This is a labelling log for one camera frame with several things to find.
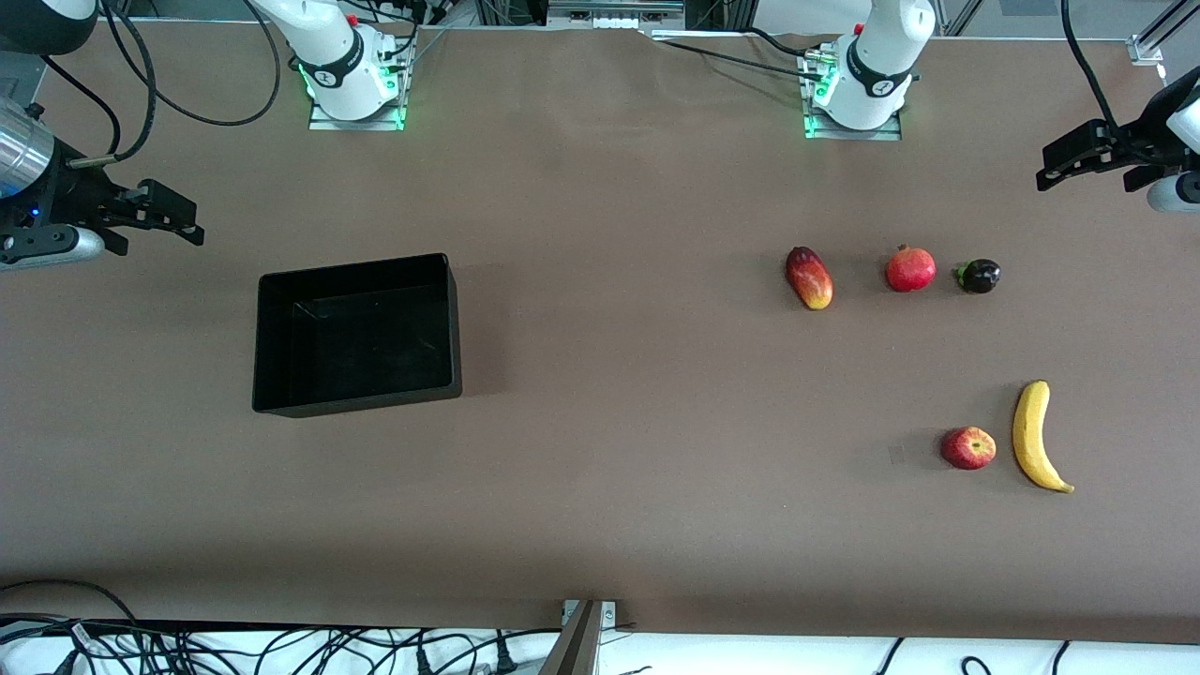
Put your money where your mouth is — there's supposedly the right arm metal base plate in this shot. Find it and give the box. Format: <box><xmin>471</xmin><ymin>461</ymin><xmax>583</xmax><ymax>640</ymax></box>
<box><xmin>309</xmin><ymin>94</ymin><xmax>407</xmax><ymax>131</ymax></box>

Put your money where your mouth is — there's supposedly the red pomegranate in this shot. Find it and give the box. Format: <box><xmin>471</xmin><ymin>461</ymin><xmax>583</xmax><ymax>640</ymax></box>
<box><xmin>885</xmin><ymin>244</ymin><xmax>938</xmax><ymax>293</ymax></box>

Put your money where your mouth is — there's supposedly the aluminium corner profile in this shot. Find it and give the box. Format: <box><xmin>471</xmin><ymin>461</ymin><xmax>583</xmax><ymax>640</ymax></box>
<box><xmin>1128</xmin><ymin>0</ymin><xmax>1200</xmax><ymax>67</ymax></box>

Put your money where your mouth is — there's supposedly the black cable bundle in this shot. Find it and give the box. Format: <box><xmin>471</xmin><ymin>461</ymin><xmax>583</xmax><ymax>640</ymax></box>
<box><xmin>0</xmin><ymin>579</ymin><xmax>563</xmax><ymax>675</ymax></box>

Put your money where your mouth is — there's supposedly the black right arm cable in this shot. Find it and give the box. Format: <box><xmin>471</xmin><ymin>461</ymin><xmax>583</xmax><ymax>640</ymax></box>
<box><xmin>37</xmin><ymin>0</ymin><xmax>282</xmax><ymax>170</ymax></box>

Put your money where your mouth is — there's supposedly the red yellow mango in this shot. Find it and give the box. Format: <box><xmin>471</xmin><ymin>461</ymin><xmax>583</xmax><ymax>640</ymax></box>
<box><xmin>786</xmin><ymin>246</ymin><xmax>834</xmax><ymax>311</ymax></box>

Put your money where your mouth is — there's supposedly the black plastic box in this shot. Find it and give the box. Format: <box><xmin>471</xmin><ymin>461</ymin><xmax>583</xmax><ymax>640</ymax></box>
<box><xmin>251</xmin><ymin>253</ymin><xmax>463</xmax><ymax>418</ymax></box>

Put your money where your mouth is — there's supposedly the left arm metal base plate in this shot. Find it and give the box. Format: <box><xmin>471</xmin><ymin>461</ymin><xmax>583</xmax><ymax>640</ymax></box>
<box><xmin>803</xmin><ymin>108</ymin><xmax>903</xmax><ymax>142</ymax></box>

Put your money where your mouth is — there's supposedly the dark purple eggplant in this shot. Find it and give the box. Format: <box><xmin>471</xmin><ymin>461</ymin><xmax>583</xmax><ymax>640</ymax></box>
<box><xmin>954</xmin><ymin>259</ymin><xmax>1002</xmax><ymax>295</ymax></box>

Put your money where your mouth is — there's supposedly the metal bracket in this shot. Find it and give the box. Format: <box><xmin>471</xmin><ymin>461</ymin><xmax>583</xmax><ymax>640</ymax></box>
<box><xmin>539</xmin><ymin>600</ymin><xmax>620</xmax><ymax>675</ymax></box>

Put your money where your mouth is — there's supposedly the black cable to base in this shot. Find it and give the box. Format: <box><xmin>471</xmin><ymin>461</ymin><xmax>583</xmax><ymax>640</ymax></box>
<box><xmin>656</xmin><ymin>26</ymin><xmax>831</xmax><ymax>78</ymax></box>

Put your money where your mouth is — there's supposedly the aluminium frame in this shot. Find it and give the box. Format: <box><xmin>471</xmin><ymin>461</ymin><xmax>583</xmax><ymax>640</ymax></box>
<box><xmin>473</xmin><ymin>0</ymin><xmax>751</xmax><ymax>35</ymax></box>

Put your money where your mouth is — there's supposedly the red apple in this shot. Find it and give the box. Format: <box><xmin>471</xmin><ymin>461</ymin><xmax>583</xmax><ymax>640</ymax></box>
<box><xmin>941</xmin><ymin>427</ymin><xmax>998</xmax><ymax>471</ymax></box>

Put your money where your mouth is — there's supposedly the yellow banana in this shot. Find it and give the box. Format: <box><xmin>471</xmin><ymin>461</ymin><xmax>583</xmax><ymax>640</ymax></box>
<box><xmin>1012</xmin><ymin>380</ymin><xmax>1075</xmax><ymax>494</ymax></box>

